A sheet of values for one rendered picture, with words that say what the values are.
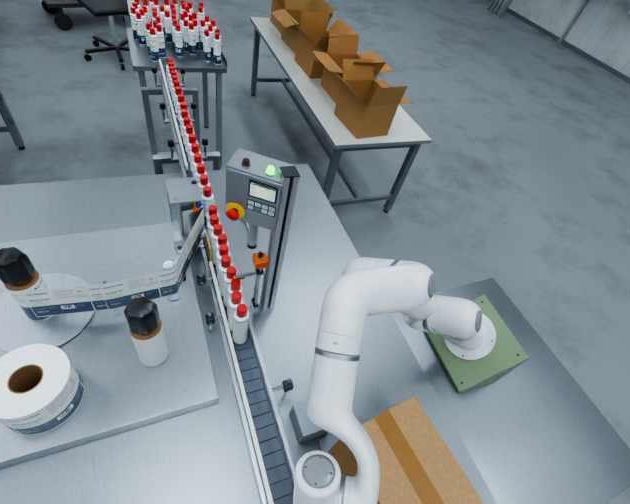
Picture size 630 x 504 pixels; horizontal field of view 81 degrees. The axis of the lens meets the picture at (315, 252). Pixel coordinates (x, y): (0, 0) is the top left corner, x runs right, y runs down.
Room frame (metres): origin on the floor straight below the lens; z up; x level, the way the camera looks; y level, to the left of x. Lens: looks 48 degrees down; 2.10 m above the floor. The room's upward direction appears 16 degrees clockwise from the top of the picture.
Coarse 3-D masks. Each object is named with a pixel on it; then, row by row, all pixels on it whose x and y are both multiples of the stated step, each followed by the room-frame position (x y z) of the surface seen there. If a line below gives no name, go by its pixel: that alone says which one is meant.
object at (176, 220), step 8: (168, 200) 0.97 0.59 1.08; (176, 208) 0.95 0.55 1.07; (184, 208) 0.97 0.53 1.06; (192, 208) 1.05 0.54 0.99; (176, 216) 0.95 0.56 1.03; (176, 224) 0.95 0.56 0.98; (176, 232) 0.94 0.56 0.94; (176, 240) 0.90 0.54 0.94; (184, 240) 0.92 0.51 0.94; (200, 240) 0.95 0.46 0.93; (176, 248) 0.90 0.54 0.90
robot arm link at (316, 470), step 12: (312, 456) 0.19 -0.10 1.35; (324, 456) 0.19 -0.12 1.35; (300, 468) 0.16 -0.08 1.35; (312, 468) 0.17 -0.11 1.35; (324, 468) 0.17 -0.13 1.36; (336, 468) 0.18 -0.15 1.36; (300, 480) 0.14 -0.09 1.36; (312, 480) 0.15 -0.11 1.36; (324, 480) 0.15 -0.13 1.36; (336, 480) 0.16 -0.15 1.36; (300, 492) 0.13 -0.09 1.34; (312, 492) 0.13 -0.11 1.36; (324, 492) 0.14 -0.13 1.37; (336, 492) 0.14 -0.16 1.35
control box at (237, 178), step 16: (240, 160) 0.82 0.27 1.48; (256, 160) 0.84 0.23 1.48; (272, 160) 0.86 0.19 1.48; (240, 176) 0.77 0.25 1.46; (256, 176) 0.78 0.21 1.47; (272, 176) 0.79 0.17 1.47; (240, 192) 0.77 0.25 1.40; (240, 208) 0.77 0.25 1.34; (256, 224) 0.77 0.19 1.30; (272, 224) 0.77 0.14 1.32
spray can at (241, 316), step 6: (240, 306) 0.61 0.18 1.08; (246, 306) 0.62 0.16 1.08; (234, 312) 0.61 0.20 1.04; (240, 312) 0.59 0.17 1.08; (246, 312) 0.61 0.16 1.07; (234, 318) 0.59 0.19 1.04; (240, 318) 0.59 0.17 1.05; (246, 318) 0.60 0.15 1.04; (234, 324) 0.59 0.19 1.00; (240, 324) 0.58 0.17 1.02; (246, 324) 0.60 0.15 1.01; (234, 330) 0.59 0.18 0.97; (240, 330) 0.58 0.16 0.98; (246, 330) 0.60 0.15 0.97; (234, 336) 0.59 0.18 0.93; (240, 336) 0.58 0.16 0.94; (246, 336) 0.60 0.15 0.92; (234, 342) 0.58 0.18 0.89; (240, 342) 0.58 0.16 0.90
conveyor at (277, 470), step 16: (208, 256) 0.92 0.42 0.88; (240, 352) 0.56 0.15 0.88; (240, 368) 0.50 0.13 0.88; (256, 368) 0.52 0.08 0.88; (256, 384) 0.47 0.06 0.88; (256, 400) 0.42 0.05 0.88; (256, 416) 0.37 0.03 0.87; (272, 416) 0.38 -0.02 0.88; (256, 432) 0.33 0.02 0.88; (272, 432) 0.34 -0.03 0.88; (272, 448) 0.30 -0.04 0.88; (272, 464) 0.26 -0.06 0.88; (272, 480) 0.22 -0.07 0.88; (288, 480) 0.23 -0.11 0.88; (272, 496) 0.18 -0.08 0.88; (288, 496) 0.19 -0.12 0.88
